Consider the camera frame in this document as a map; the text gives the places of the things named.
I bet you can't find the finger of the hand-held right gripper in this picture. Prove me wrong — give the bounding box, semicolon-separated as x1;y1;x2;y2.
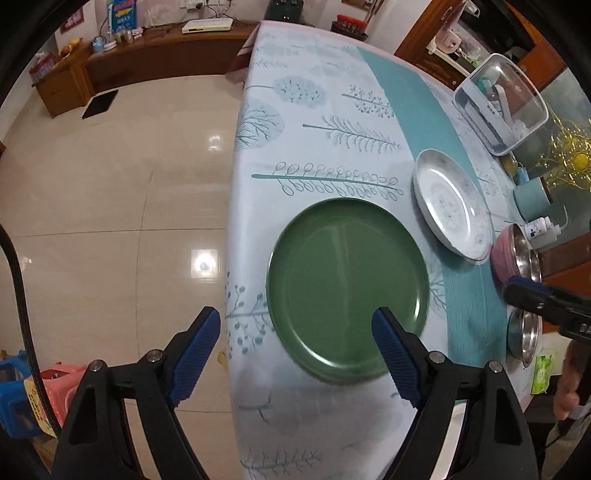
503;276;591;325

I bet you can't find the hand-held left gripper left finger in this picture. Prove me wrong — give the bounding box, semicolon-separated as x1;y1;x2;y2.
54;306;221;480

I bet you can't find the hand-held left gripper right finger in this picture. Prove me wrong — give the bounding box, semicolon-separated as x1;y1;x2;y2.
372;306;540;480

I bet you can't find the plain steel bowl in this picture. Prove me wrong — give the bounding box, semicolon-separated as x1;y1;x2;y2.
506;308;542;368

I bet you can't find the pink steel-lined bowl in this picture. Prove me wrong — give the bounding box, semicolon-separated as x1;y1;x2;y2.
490;224;542;289

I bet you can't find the green plate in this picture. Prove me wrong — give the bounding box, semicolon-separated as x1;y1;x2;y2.
266;198;430;384

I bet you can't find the white patterned plate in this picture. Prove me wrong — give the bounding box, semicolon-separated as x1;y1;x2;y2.
412;149;494;265

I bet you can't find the person's right hand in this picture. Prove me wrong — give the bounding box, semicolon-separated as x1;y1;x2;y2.
553;342;586;421

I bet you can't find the orange wooden cabinet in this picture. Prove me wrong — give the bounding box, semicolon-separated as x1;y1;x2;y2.
536;231;591;334

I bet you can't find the green tissue packet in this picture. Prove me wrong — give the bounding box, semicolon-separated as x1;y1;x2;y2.
531;353;560;395

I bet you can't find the clear squeeze bottle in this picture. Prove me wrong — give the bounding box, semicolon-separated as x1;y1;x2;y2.
538;206;570;251

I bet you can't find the white pill bottle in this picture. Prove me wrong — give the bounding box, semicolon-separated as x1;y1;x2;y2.
524;217;554;240

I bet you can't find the teal canister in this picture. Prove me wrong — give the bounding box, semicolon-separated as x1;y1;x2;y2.
513;178;553;222

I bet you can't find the pink plastic stool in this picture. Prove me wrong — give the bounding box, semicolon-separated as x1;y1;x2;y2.
39;364;88;431

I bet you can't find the blue plastic stool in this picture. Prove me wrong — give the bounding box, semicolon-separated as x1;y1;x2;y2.
0;350;43;440

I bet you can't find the clear plastic storage box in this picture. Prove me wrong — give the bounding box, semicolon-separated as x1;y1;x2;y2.
452;53;550;157

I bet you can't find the leaf print tablecloth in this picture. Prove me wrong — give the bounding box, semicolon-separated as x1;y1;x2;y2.
225;21;568;480

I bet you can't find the black floor mat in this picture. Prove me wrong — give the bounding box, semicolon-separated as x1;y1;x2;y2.
82;89;119;120

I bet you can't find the small wooden side cabinet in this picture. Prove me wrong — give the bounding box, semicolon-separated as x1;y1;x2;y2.
31;42;94;119

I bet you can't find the long wooden tv cabinet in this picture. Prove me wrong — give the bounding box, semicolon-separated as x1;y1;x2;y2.
85;21;259;93

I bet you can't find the spice jar rack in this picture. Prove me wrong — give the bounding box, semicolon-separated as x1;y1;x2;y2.
330;14;370;40

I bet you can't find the white set-top box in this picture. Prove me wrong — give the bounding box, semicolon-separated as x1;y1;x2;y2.
181;18;232;35

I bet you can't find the blue poster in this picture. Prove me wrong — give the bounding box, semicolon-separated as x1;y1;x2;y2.
106;0;139;31

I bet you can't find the gold wire ornament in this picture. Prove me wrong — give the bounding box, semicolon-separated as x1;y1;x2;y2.
540;115;591;191

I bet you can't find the black cable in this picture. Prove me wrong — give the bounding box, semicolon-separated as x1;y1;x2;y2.
0;224;62;437

